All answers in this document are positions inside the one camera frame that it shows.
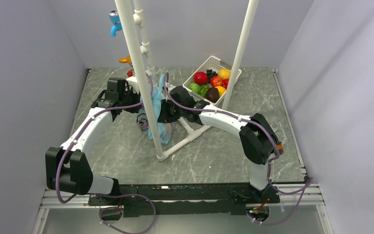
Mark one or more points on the red fake apple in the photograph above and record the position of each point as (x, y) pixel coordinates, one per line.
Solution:
(200, 78)

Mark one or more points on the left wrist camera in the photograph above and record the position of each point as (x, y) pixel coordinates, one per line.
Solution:
(132, 81)

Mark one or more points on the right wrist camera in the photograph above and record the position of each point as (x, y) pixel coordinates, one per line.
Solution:
(169, 87)

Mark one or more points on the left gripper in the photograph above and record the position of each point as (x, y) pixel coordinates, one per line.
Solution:
(137, 96)

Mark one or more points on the dark fake grapes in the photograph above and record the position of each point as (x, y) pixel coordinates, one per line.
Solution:
(210, 74)

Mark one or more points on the small red fake fruit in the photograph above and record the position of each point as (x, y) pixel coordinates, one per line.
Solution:
(225, 83)

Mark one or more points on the yellow fake lemon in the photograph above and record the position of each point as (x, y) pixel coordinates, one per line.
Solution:
(224, 73)

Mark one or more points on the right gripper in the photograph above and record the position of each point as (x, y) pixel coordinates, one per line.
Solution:
(164, 116)

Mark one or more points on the blue plastic bag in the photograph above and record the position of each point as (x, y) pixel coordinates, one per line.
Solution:
(164, 129)

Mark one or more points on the green fake grapes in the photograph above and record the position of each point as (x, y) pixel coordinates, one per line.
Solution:
(203, 90)

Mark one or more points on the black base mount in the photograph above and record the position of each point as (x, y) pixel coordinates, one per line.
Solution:
(184, 199)

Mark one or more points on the white PVC pipe frame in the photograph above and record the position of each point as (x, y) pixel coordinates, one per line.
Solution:
(142, 80)

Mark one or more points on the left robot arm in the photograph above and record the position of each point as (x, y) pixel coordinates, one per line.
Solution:
(67, 167)

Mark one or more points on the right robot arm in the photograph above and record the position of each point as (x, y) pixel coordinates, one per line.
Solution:
(259, 141)

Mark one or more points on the white plastic basket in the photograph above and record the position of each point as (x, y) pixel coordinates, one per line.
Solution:
(213, 63)

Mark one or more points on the blue toy faucet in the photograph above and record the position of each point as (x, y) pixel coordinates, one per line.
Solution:
(116, 23)

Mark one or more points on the red fake peach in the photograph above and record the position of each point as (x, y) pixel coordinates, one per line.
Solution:
(216, 81)

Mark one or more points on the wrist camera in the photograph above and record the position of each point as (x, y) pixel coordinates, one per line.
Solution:
(169, 87)
(132, 81)

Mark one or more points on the dark fake avocado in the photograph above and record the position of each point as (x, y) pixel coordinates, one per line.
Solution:
(212, 94)

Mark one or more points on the green fake fruit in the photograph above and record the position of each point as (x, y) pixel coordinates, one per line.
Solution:
(196, 88)

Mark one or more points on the orange fake fruit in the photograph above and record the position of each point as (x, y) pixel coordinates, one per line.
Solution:
(221, 90)

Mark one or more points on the metal wrench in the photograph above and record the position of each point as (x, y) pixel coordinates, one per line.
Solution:
(276, 127)

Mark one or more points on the orange toy faucet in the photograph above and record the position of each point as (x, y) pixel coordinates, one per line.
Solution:
(127, 60)

